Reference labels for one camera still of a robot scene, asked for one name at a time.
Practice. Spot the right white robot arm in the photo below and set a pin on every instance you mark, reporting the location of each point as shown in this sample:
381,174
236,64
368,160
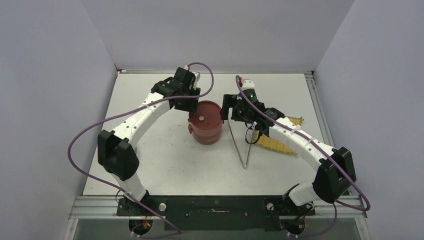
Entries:
334,169

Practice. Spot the aluminium rail frame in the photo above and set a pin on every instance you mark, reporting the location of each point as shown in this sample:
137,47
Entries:
189,168

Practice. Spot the bamboo mat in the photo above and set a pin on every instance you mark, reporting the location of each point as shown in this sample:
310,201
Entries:
271,144

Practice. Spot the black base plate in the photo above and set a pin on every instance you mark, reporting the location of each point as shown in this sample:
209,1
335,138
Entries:
214,213

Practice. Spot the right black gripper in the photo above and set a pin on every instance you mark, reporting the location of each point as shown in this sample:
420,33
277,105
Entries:
231,101

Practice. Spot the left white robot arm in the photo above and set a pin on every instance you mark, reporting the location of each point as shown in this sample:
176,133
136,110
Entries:
116,149

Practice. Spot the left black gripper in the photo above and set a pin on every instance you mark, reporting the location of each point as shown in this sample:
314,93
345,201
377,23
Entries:
189,107

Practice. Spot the red round lid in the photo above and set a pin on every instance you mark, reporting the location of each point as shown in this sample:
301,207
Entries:
208,106

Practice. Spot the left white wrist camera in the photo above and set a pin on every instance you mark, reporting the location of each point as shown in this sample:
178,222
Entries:
196,77

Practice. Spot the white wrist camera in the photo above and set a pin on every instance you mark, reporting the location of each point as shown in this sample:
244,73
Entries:
246,84
196,77

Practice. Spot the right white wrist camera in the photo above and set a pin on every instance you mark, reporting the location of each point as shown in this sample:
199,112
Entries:
246,84

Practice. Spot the steel tongs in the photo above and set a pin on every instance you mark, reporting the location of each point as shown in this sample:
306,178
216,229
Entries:
242,149

